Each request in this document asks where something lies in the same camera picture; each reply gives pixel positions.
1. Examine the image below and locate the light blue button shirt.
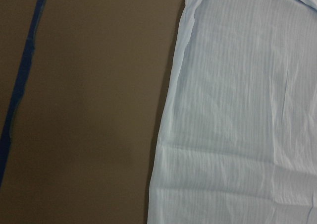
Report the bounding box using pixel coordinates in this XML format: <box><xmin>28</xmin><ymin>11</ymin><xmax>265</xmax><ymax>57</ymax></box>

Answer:
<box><xmin>147</xmin><ymin>0</ymin><xmax>317</xmax><ymax>224</ymax></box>

